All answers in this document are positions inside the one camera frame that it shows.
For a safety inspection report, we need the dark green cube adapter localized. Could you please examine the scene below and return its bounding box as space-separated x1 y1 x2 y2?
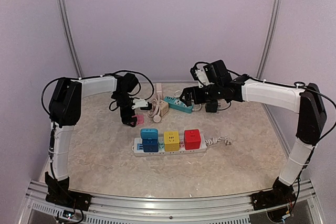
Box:
205 100 222 113

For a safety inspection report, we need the white multicolour power strip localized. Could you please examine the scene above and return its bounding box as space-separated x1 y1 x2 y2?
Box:
131 136 234 157

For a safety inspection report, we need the left aluminium corner post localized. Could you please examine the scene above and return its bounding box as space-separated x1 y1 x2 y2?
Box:
57 0 83 78

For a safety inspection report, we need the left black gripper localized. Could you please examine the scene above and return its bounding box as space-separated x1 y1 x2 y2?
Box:
114 92 138 127

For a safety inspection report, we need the beige extension cord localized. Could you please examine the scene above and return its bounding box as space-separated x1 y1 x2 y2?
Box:
146 83 169 123

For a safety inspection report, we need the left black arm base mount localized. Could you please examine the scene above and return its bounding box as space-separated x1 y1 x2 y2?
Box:
45 172 92 211

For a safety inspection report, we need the aluminium corner post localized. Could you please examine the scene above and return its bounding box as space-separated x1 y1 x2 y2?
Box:
256 0 286 79
57 0 83 78

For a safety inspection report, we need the teal power strip with cord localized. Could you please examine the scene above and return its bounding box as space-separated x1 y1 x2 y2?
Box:
164 90 202 114

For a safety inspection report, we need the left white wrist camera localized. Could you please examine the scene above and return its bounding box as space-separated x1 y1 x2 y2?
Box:
131 98 152 111

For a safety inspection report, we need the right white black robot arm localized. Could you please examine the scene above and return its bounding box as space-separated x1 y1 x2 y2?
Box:
179 60 327 205

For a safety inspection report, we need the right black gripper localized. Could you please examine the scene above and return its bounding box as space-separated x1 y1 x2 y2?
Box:
180 82 223 105

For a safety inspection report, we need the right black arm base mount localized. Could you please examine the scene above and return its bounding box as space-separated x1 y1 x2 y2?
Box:
250 177 296 211

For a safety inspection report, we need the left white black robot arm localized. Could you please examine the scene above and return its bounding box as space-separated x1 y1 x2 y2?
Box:
43 70 150 181

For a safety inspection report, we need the yellow cube socket adapter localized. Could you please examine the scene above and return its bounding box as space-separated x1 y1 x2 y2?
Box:
163 131 180 152

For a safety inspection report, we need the light blue adapter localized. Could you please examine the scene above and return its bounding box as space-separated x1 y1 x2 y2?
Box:
140 128 159 144

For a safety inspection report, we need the dark blue cube socket adapter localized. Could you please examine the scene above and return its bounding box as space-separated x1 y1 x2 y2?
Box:
142 139 159 153

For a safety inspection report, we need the red cube socket adapter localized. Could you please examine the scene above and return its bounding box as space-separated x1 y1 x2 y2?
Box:
184 129 202 150

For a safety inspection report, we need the pink plug adapter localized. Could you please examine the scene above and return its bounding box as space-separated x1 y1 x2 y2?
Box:
133 114 144 125

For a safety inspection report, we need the right aluminium corner post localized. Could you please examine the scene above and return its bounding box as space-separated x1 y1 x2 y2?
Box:
256 0 286 79

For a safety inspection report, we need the aluminium front frame rail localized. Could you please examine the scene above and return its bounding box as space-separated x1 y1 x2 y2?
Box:
18 180 325 223

